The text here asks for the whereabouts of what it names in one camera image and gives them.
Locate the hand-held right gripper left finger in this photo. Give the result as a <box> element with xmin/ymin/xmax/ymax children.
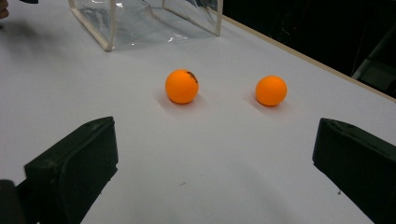
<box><xmin>17</xmin><ymin>116</ymin><xmax>120</xmax><ymax>224</ymax></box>

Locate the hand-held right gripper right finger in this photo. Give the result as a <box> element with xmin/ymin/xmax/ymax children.
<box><xmin>312</xmin><ymin>117</ymin><xmax>396</xmax><ymax>224</ymax></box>

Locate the clear plastic bag beige trim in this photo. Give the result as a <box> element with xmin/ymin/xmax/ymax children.
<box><xmin>68</xmin><ymin>0</ymin><xmax>224</xmax><ymax>52</ymax></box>

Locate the plain orange ball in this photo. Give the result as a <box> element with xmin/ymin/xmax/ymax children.
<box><xmin>255</xmin><ymin>75</ymin><xmax>288</xmax><ymax>107</ymax></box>

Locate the orange ball with dark print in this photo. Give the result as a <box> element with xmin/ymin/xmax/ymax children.
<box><xmin>164</xmin><ymin>68</ymin><xmax>200</xmax><ymax>105</ymax></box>

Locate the grey metal beam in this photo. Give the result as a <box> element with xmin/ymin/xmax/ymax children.
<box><xmin>351</xmin><ymin>26</ymin><xmax>396</xmax><ymax>97</ymax></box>

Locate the wooden table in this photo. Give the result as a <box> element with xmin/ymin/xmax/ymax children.
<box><xmin>221</xmin><ymin>15</ymin><xmax>396</xmax><ymax>104</ymax></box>

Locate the white table sheet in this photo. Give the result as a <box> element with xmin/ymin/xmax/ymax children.
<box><xmin>0</xmin><ymin>0</ymin><xmax>396</xmax><ymax>224</ymax></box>

